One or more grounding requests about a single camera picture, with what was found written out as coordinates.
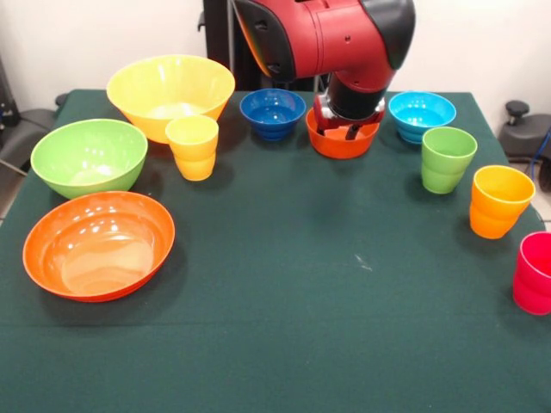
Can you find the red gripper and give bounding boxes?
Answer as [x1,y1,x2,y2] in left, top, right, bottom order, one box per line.
[313,95,384,141]

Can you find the small orange bowl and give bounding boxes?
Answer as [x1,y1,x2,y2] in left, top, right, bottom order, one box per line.
[305,107,381,160]

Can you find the large shallow orange bowl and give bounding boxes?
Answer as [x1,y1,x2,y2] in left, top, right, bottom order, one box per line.
[22,191,176,303]

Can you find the dark blue bowl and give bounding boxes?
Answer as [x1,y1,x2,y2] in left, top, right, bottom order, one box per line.
[238,88,307,142]

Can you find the light blue bowl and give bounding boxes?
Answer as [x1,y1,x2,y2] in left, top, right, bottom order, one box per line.
[387,90,458,145]

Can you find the green cup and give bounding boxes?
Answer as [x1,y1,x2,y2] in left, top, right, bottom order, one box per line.
[420,126,479,195]

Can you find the yellow cup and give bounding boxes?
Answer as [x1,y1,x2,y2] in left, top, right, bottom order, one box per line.
[164,114,220,182]

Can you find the large yellow bowl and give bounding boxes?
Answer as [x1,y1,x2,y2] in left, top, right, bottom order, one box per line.
[106,54,237,145]

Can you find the orange cup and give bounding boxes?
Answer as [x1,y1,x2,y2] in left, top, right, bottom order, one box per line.
[468,164,536,240]

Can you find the grey base foot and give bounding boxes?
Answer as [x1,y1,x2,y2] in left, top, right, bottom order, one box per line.
[0,93,71,174]
[498,100,551,163]

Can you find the dark green tablecloth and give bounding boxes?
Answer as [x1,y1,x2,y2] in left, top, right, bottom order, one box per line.
[0,89,551,413]

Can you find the pink cup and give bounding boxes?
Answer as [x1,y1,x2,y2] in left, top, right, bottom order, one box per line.
[511,231,551,317]

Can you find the green bowl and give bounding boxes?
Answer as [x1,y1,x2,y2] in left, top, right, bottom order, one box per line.
[30,118,149,200]

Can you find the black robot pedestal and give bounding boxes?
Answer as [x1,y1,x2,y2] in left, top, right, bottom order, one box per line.
[201,0,331,92]

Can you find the blue cable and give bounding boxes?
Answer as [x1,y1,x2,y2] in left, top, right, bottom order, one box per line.
[529,128,551,177]

